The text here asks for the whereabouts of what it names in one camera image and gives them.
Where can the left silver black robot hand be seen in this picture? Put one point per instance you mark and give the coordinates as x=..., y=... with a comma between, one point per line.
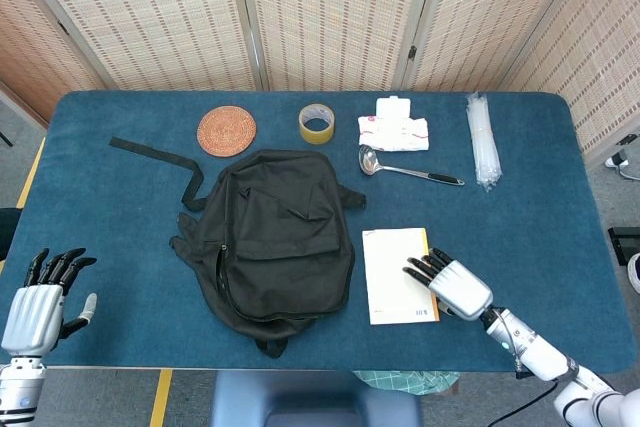
x=32, y=317

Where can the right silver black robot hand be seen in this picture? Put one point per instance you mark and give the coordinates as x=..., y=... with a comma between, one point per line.
x=460, y=289

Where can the black fabric backpack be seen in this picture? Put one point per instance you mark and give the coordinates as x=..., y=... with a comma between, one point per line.
x=280, y=257

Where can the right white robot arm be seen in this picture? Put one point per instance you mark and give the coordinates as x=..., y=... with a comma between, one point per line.
x=542, y=354

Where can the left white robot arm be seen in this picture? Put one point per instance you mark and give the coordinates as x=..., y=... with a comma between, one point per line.
x=20, y=389

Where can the blue felt table cover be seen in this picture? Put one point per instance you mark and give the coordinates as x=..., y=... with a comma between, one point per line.
x=525, y=227

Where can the green patterned bag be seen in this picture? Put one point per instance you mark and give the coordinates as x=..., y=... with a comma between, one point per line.
x=400, y=381

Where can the stack of plastic cups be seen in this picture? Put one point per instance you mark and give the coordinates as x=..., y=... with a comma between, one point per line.
x=484, y=142

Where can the white wet wipes pack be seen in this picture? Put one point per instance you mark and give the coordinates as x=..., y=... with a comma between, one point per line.
x=395, y=134

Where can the black flat device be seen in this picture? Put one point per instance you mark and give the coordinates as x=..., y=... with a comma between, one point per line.
x=625, y=243

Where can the dark blue robot torso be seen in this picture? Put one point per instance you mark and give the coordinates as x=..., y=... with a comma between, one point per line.
x=315, y=399

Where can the yellow packing tape roll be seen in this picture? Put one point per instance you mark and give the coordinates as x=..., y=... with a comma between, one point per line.
x=317, y=134

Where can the round woven rattan coaster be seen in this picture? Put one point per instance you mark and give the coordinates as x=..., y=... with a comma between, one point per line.
x=227, y=129

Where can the woven bamboo folding screen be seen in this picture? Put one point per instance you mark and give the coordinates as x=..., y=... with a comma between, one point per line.
x=330, y=17

